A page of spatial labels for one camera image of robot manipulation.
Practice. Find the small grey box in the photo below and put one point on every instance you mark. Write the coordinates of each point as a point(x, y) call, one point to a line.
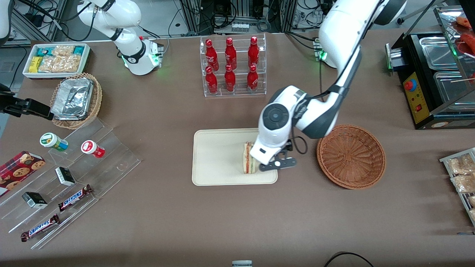
point(242, 264)

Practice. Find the light woven wicker basket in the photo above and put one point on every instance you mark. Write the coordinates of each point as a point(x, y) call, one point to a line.
point(95, 104)

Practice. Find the red plaid cookie box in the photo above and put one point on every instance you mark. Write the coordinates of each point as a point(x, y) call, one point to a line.
point(18, 170)

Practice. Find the brown round wicker basket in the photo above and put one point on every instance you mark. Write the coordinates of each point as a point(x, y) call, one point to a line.
point(352, 155)

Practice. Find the yellow snack pack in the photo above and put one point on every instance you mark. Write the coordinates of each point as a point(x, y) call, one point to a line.
point(35, 64)

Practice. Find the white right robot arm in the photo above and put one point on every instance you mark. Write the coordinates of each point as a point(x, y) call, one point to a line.
point(133, 55)

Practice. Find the white rectangular snack bin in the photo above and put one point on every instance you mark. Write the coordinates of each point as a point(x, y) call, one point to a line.
point(52, 75)

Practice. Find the silver foil container stack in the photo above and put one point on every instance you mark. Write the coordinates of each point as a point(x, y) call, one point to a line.
point(72, 98)

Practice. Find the clear acrylic stepped display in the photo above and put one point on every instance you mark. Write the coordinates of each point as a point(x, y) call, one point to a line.
point(111, 163)

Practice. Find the small dark carton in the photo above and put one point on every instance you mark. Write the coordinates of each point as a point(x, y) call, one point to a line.
point(35, 200)
point(65, 176)

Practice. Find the grey box with green light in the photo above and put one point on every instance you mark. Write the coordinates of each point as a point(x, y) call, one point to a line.
point(394, 59)

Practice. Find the triangular sandwich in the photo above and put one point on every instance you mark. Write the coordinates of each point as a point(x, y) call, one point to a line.
point(248, 159)

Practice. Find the red lid white cup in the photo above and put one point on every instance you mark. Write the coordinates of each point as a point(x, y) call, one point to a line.
point(91, 148)

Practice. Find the small clear snack bag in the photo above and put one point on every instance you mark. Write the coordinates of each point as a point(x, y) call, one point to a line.
point(63, 50)

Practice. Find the large clear snack bag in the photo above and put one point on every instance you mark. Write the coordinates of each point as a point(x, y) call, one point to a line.
point(61, 63)

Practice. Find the teal snack pack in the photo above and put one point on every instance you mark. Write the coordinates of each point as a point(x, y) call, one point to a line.
point(44, 51)
point(78, 50)

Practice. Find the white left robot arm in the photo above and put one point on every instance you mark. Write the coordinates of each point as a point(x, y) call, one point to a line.
point(341, 33)

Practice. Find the white power strip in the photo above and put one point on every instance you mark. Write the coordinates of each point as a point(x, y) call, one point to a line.
point(240, 27)

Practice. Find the clear acrylic bottle rack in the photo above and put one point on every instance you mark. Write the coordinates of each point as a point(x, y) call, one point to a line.
point(241, 92)

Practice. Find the red cola bottle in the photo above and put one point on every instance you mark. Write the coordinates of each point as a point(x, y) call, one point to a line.
point(253, 53)
point(252, 81)
point(230, 55)
point(230, 81)
point(211, 83)
point(211, 55)

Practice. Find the clear bag of crackers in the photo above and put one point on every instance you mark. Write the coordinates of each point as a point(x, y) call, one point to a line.
point(462, 165)
point(464, 183)
point(472, 215)
point(472, 201)

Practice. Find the cream plastic tray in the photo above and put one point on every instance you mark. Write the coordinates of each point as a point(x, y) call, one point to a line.
point(219, 155)

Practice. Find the green lid white cup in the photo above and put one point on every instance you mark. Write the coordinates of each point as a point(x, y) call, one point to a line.
point(52, 141)

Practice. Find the steel food pan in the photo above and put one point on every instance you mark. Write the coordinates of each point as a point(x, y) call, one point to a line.
point(449, 86)
point(438, 52)

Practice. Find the snickers chocolate bar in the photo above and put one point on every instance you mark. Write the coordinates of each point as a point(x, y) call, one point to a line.
point(40, 228)
point(74, 198)

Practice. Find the black food warmer machine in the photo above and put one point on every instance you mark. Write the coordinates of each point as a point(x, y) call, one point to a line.
point(426, 119)

